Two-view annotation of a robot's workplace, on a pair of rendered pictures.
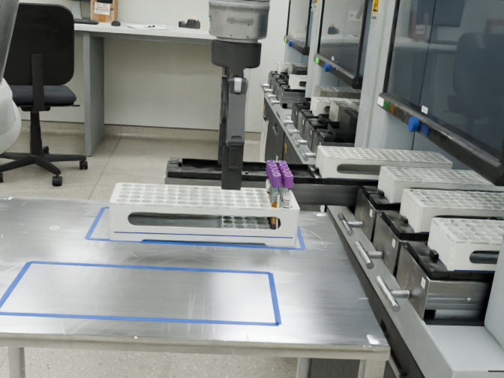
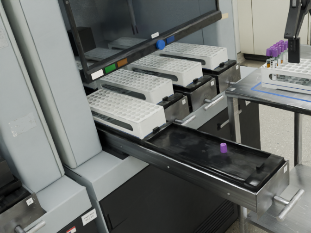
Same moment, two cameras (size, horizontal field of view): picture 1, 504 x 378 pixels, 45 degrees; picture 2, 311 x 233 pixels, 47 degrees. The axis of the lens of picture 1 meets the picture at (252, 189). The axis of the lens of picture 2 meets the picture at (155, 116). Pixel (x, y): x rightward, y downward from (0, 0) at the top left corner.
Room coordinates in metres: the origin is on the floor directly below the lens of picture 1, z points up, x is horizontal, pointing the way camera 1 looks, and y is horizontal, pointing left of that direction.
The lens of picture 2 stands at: (1.81, 0.55, 1.30)
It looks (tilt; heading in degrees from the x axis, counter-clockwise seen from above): 28 degrees down; 236
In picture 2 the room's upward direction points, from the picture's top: 12 degrees counter-clockwise
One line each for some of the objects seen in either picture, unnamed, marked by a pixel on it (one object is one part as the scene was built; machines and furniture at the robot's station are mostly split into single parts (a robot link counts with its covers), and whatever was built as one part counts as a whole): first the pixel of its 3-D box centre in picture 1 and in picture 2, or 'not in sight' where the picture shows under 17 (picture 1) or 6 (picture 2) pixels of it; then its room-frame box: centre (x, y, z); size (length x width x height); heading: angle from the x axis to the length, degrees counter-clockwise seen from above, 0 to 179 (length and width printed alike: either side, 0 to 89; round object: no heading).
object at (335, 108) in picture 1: (336, 112); not in sight; (1.92, -0.25, 0.85); 0.12 x 0.02 x 0.06; 7
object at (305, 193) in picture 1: (304, 185); (165, 144); (1.34, -0.12, 0.78); 0.73 x 0.14 x 0.09; 96
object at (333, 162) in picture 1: (382, 166); (119, 113); (1.36, -0.30, 0.83); 0.30 x 0.10 x 0.06; 96
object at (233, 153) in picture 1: (234, 153); not in sight; (0.84, 0.03, 0.98); 0.03 x 0.01 x 0.05; 7
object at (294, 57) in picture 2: (227, 144); (294, 50); (1.00, 0.05, 0.95); 0.03 x 0.01 x 0.07; 97
